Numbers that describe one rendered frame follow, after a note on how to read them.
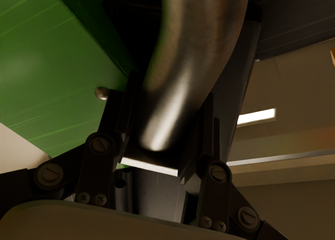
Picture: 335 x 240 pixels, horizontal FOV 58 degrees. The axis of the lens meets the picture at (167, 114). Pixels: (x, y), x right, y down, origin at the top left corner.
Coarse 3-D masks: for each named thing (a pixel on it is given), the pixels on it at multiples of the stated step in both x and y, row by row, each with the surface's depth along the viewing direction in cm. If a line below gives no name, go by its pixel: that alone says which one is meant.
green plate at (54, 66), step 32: (0, 0) 14; (32, 0) 14; (64, 0) 14; (96, 0) 18; (0, 32) 15; (32, 32) 15; (64, 32) 15; (96, 32) 15; (0, 64) 17; (32, 64) 17; (64, 64) 17; (96, 64) 16; (128, 64) 17; (0, 96) 19; (32, 96) 19; (64, 96) 19; (32, 128) 22; (64, 128) 22; (96, 128) 21
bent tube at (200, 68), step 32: (192, 0) 9; (224, 0) 9; (160, 32) 11; (192, 32) 10; (224, 32) 10; (160, 64) 12; (192, 64) 11; (224, 64) 12; (160, 96) 13; (192, 96) 12; (160, 128) 14; (128, 160) 16; (160, 160) 16
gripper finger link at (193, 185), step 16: (208, 96) 15; (208, 112) 15; (192, 128) 15; (208, 128) 14; (192, 144) 14; (208, 144) 13; (192, 160) 14; (208, 160) 14; (192, 176) 14; (192, 192) 14; (240, 192) 13; (240, 208) 13; (240, 224) 13; (256, 224) 13
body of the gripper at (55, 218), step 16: (16, 208) 10; (32, 208) 10; (48, 208) 10; (64, 208) 10; (80, 208) 10; (96, 208) 10; (0, 224) 9; (16, 224) 9; (32, 224) 9; (48, 224) 9; (64, 224) 9; (80, 224) 10; (96, 224) 10; (112, 224) 10; (128, 224) 10; (144, 224) 10; (160, 224) 10; (176, 224) 11
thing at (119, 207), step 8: (128, 168) 26; (112, 176) 27; (128, 176) 26; (112, 184) 27; (120, 184) 25; (128, 184) 27; (112, 192) 28; (120, 192) 25; (128, 192) 27; (112, 200) 29; (120, 200) 25; (128, 200) 28; (112, 208) 29; (120, 208) 26; (128, 208) 29
